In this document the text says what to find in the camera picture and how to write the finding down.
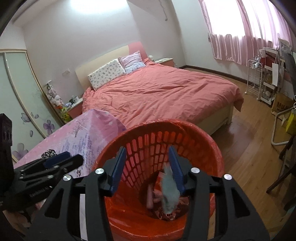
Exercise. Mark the orange plastic laundry basket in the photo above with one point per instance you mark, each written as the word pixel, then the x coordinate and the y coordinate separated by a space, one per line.
pixel 129 220

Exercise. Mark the yellow green plush toy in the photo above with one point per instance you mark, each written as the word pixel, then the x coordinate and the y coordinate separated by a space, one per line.
pixel 66 114

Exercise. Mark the white paper bag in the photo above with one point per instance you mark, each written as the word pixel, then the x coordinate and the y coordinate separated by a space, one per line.
pixel 277 73

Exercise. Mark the flower print wardrobe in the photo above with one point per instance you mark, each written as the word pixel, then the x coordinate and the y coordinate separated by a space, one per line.
pixel 20 92

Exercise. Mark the brown paper bag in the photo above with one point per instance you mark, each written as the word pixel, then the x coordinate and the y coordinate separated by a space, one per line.
pixel 281 104

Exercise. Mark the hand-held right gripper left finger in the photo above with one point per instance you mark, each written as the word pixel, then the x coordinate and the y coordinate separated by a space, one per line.
pixel 118 171

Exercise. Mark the white metal tube frame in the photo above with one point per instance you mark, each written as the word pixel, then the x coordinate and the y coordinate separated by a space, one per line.
pixel 274 129

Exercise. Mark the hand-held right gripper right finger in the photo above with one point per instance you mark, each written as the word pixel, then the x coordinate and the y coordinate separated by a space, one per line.
pixel 176 171

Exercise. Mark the white storage cart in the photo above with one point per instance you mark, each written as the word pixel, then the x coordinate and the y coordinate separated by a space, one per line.
pixel 268 90

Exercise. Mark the wall outlet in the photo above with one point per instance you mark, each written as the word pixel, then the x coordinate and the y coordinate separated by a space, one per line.
pixel 66 72

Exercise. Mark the pink curtain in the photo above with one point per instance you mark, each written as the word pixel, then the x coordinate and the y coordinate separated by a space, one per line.
pixel 242 34

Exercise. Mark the yellow paper bag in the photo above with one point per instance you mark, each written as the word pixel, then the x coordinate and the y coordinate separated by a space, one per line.
pixel 291 122

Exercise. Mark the white floral pillow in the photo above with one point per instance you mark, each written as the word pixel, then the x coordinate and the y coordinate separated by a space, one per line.
pixel 106 73

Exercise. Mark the hanging plush toys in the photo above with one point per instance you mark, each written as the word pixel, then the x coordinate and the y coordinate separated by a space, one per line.
pixel 55 97

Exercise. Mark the salmon pink duvet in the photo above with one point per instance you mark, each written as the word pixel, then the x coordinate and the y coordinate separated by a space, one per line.
pixel 166 92

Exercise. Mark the pink white nightstand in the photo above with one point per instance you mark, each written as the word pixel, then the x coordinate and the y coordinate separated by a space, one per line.
pixel 76 110
pixel 164 62

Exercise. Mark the pink striped pillow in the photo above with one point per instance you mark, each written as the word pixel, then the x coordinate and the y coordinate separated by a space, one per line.
pixel 131 62

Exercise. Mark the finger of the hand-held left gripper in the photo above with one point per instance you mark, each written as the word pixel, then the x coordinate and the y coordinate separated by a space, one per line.
pixel 71 163
pixel 56 160

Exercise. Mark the dark floral cloth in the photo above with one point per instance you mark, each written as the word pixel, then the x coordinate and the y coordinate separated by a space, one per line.
pixel 49 153

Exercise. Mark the light grey-green cloth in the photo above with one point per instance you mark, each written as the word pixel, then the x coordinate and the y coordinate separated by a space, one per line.
pixel 168 192

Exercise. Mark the bed with cream pink headboard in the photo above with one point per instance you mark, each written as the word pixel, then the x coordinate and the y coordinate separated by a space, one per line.
pixel 104 55

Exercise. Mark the pink item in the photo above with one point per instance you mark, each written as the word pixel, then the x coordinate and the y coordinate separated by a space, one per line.
pixel 152 195

